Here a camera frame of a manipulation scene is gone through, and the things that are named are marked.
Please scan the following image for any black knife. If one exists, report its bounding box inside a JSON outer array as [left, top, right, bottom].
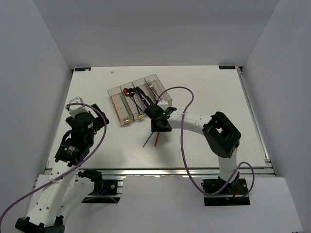
[[135, 86, 153, 104]]

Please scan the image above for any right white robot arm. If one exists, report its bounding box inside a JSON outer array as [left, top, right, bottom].
[[144, 103, 241, 194]]

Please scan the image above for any fork with pink handle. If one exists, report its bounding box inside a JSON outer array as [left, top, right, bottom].
[[147, 80, 161, 98]]

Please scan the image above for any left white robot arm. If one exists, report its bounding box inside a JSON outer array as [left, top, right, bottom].
[[15, 99, 109, 233]]

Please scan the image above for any right blue table label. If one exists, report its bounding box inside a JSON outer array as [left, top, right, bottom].
[[218, 65, 236, 70]]

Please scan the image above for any fork with dark handle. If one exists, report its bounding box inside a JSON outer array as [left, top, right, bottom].
[[147, 80, 159, 99]]

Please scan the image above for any blue table label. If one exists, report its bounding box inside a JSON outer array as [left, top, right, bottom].
[[74, 67, 91, 72], [218, 65, 236, 70]]

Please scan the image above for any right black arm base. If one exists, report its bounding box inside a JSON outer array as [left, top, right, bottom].
[[199, 178, 251, 206]]

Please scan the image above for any long orange chopstick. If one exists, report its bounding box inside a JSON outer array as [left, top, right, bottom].
[[110, 96, 121, 121]]

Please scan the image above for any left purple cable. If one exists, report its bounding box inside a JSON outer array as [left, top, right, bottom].
[[0, 103, 107, 233]]

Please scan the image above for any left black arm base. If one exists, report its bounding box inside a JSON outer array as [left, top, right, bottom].
[[78, 169, 122, 204]]

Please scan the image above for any black spoon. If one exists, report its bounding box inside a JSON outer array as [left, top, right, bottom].
[[128, 88, 142, 115]]

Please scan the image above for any aluminium table rail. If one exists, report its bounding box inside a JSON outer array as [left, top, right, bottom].
[[45, 166, 276, 177]]

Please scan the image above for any gold spoon purple handle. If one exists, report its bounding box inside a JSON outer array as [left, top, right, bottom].
[[123, 88, 143, 113]]

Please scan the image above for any iridescent blue knife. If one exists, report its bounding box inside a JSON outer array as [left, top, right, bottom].
[[136, 88, 149, 107]]

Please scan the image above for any left blue table label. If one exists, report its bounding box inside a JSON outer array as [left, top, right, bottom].
[[74, 67, 91, 72]]

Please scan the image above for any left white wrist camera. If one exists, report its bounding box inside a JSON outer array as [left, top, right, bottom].
[[65, 97, 89, 118]]

